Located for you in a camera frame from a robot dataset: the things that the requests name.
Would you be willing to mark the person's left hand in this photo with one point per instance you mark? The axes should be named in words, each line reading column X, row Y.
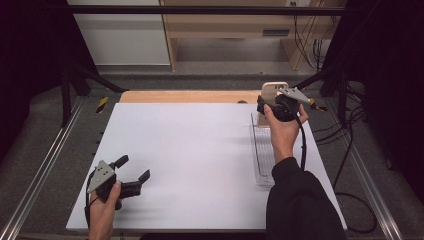
column 103, row 213

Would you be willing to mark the black metal stand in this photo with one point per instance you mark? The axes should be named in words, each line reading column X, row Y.
column 341, row 93
column 66, row 96

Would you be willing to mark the yellow black striped tape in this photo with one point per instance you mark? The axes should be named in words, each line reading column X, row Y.
column 102, row 104
column 315, row 105

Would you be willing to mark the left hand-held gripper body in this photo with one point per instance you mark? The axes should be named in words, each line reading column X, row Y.
column 101, row 176

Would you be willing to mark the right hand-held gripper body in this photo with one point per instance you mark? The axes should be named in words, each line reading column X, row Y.
column 286, row 106

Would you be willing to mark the metal floor rail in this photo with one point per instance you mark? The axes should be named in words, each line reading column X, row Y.
column 370, row 180
column 40, row 166

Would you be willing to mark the white cabinet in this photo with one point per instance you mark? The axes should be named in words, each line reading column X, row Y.
column 123, row 40

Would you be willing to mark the clear plastic tray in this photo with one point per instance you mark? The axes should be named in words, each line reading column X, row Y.
column 263, row 150

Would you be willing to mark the light wooden desk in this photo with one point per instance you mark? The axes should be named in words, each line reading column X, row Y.
column 226, row 26

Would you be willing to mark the person's right hand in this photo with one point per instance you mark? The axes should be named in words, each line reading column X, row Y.
column 283, row 136

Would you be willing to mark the black horizontal frame bar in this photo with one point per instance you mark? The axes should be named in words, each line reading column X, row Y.
column 200, row 10

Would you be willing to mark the beige phone case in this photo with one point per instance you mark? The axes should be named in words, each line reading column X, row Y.
column 271, row 89

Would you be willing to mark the black curtain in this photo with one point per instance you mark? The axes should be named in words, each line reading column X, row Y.
column 30, row 66
column 383, row 66

